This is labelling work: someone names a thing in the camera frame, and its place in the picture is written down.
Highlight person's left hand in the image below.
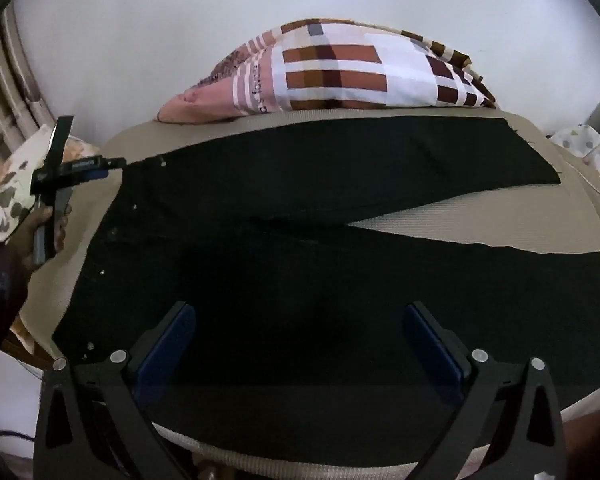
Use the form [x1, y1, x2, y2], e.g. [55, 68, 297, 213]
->
[22, 199, 72, 273]

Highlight person's left forearm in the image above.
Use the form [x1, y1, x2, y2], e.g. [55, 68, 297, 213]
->
[0, 242, 36, 401]

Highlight black cable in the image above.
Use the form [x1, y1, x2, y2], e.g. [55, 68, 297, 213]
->
[0, 426, 37, 445]

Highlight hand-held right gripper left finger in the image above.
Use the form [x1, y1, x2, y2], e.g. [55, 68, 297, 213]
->
[34, 301, 197, 480]

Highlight white window grille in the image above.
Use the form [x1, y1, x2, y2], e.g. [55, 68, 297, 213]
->
[0, 7, 56, 161]

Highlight black pants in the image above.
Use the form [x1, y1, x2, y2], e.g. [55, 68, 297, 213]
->
[52, 116, 600, 441]

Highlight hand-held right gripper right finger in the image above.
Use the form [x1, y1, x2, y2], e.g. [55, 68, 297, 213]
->
[402, 301, 566, 480]

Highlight red white checkered cloth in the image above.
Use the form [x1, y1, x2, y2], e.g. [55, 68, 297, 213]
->
[157, 18, 501, 126]

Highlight beige mattress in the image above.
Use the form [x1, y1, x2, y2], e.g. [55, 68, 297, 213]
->
[10, 107, 600, 476]

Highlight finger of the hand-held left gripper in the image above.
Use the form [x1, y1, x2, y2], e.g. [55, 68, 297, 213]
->
[66, 157, 128, 181]

